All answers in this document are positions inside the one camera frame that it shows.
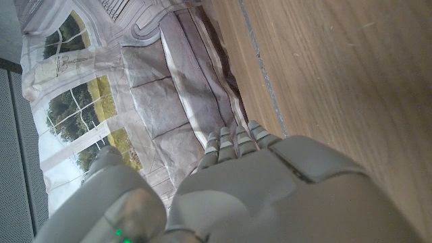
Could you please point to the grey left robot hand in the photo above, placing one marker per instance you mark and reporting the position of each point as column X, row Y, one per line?
column 270, row 195

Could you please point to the printed sofa room backdrop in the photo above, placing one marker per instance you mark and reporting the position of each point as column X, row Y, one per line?
column 152, row 84

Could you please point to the grey perforated panel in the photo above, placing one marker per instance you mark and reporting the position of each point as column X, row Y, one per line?
column 17, row 152

